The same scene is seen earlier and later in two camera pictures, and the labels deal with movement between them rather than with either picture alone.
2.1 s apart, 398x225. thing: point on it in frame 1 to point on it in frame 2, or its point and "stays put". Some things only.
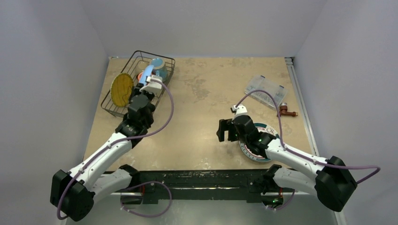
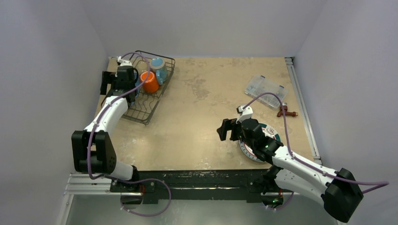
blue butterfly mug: (159, 68) stays put
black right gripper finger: (226, 124) stays put
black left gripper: (149, 94) to (107, 78)
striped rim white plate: (262, 127) stays put
